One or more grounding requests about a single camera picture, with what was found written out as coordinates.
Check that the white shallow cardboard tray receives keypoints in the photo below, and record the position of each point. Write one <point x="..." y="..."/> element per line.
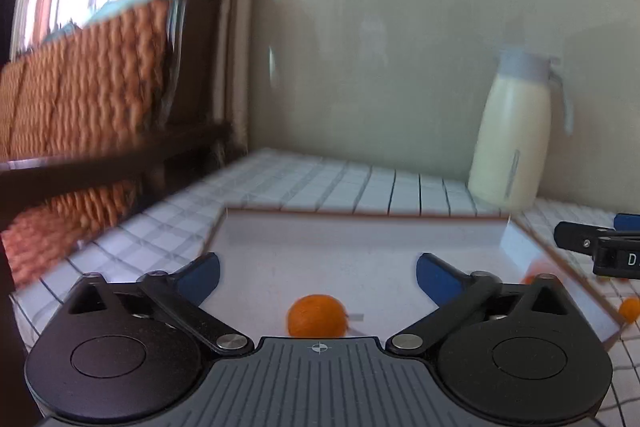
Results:
<point x="270" y="258"/>

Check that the large orange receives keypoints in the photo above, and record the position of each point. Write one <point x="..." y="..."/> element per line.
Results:
<point x="317" y="316"/>

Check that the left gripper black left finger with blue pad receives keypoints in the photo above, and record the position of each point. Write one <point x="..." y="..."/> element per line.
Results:
<point x="180" y="296"/>

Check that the cream thermos jug grey lid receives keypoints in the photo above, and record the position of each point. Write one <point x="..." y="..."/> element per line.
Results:
<point x="514" y="135"/>

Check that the white checked tablecloth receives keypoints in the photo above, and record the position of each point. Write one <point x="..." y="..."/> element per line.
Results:
<point x="173" y="232"/>

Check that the small orange tangerine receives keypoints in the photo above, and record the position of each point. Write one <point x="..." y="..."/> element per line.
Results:
<point x="629" y="309"/>

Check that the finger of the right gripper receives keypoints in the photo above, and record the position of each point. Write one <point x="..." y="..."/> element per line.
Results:
<point x="573" y="236"/>
<point x="626" y="222"/>

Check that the dark wooden wicker chair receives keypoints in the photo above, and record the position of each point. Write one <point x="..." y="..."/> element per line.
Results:
<point x="51" y="205"/>

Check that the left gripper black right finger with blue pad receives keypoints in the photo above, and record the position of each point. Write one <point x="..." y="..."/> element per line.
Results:
<point x="458" y="297"/>

